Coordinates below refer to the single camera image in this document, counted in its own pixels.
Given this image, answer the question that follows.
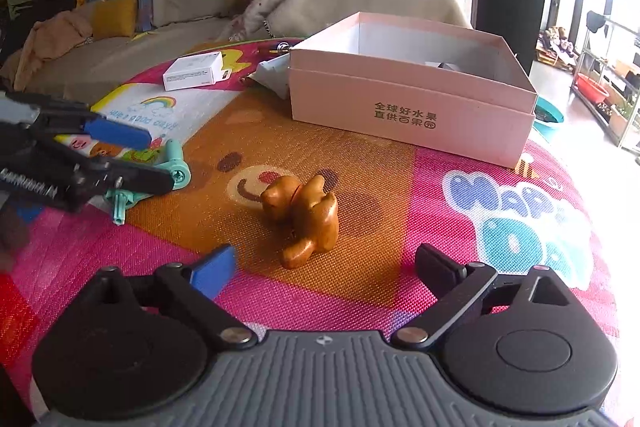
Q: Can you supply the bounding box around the brown wooden bear figurine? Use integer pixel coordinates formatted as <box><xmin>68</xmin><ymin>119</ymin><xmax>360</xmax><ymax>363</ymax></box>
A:
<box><xmin>260</xmin><ymin>174</ymin><xmax>340</xmax><ymax>270</ymax></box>

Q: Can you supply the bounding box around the yellow cushion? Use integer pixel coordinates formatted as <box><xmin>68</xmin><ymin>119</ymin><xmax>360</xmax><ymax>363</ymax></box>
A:
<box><xmin>90</xmin><ymin>0</ymin><xmax>140</xmax><ymax>40</ymax></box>

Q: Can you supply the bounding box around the teal plastic toy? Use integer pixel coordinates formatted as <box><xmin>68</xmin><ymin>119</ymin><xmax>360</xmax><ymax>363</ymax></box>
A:
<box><xmin>102</xmin><ymin>139</ymin><xmax>192</xmax><ymax>226</ymax></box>

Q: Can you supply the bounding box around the stuffed toy pile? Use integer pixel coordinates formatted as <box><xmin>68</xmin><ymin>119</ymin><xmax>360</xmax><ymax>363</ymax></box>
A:
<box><xmin>537</xmin><ymin>26</ymin><xmax>577</xmax><ymax>68</ymax></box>

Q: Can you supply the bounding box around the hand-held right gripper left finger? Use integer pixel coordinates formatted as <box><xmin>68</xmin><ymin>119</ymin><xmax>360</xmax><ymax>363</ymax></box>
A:
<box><xmin>87</xmin><ymin>244</ymin><xmax>258</xmax><ymax>351</ymax></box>

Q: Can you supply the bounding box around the teal plastic basin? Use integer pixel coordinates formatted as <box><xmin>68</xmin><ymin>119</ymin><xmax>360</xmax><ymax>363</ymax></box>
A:
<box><xmin>532</xmin><ymin>99</ymin><xmax>566</xmax><ymax>143</ymax></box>

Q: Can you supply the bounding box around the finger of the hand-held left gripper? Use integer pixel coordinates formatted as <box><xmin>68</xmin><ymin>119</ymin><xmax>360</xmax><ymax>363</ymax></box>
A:
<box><xmin>32</xmin><ymin>103</ymin><xmax>152</xmax><ymax>150</ymax></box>
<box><xmin>75</xmin><ymin>156</ymin><xmax>176</xmax><ymax>205</ymax></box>

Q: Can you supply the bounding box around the red plastic basin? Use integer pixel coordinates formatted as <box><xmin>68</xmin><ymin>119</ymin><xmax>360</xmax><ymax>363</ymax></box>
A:
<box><xmin>575</xmin><ymin>73</ymin><xmax>611</xmax><ymax>106</ymax></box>

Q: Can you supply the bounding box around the white cable box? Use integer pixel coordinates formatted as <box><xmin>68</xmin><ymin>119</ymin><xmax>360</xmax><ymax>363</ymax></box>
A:
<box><xmin>162</xmin><ymin>52</ymin><xmax>232</xmax><ymax>92</ymax></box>

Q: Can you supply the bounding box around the orange cloth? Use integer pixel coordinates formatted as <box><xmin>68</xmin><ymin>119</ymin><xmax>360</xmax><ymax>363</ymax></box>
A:
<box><xmin>14</xmin><ymin>12</ymin><xmax>94</xmax><ymax>90</ymax></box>

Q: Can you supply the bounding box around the metal storage rack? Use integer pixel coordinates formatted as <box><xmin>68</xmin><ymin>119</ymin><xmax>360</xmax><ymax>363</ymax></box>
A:
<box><xmin>570</xmin><ymin>11</ymin><xmax>640</xmax><ymax>152</ymax></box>

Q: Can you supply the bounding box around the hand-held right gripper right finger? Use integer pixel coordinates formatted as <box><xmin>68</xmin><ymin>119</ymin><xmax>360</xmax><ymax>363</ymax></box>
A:
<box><xmin>392</xmin><ymin>243</ymin><xmax>571</xmax><ymax>349</ymax></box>

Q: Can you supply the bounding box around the colourful cartoon play mat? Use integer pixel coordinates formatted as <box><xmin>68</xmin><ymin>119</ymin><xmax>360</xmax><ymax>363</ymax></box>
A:
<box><xmin>0</xmin><ymin>38</ymin><xmax>622</xmax><ymax>427</ymax></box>

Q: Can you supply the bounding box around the grey folded paper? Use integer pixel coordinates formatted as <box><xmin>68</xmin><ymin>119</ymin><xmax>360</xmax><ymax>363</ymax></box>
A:
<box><xmin>248</xmin><ymin>54</ymin><xmax>291</xmax><ymax>100</ymax></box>

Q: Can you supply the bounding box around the pink cardboard box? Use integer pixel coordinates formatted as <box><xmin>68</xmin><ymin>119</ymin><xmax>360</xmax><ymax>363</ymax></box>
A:
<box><xmin>287</xmin><ymin>11</ymin><xmax>539</xmax><ymax>170</ymax></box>

